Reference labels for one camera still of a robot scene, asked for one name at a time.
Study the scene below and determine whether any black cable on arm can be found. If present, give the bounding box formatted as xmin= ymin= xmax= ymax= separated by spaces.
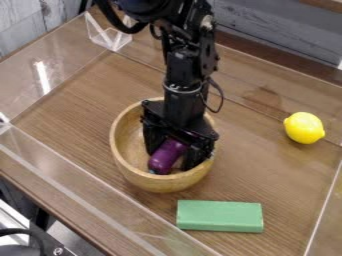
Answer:
xmin=199 ymin=77 xmax=225 ymax=114

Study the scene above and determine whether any yellow lemon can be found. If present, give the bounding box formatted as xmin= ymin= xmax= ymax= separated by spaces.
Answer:
xmin=283 ymin=112 xmax=326 ymax=145

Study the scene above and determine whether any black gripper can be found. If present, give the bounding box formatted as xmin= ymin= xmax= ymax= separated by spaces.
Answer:
xmin=141 ymin=81 xmax=219 ymax=171

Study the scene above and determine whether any brown wooden bowl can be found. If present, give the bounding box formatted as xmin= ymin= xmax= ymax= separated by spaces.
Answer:
xmin=109 ymin=101 xmax=215 ymax=193

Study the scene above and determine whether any green rectangular block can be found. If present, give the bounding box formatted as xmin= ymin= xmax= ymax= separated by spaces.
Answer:
xmin=176 ymin=200 xmax=264 ymax=233

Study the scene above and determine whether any clear acrylic corner bracket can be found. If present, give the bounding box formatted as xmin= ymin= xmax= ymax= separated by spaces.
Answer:
xmin=84 ymin=12 xmax=132 ymax=52

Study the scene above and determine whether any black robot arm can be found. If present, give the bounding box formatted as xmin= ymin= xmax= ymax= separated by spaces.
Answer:
xmin=94 ymin=0 xmax=220 ymax=175

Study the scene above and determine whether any purple toy eggplant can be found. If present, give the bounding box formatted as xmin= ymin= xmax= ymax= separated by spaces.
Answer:
xmin=148 ymin=139 xmax=188 ymax=175

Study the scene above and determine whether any black equipment at table edge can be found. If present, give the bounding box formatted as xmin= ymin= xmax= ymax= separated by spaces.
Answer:
xmin=0 ymin=228 xmax=69 ymax=256

